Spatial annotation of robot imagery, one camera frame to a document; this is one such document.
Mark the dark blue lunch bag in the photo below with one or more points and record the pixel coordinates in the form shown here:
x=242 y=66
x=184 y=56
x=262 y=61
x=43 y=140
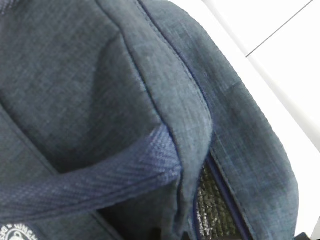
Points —
x=122 y=119

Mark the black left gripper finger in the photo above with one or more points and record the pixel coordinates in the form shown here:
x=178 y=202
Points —
x=302 y=236

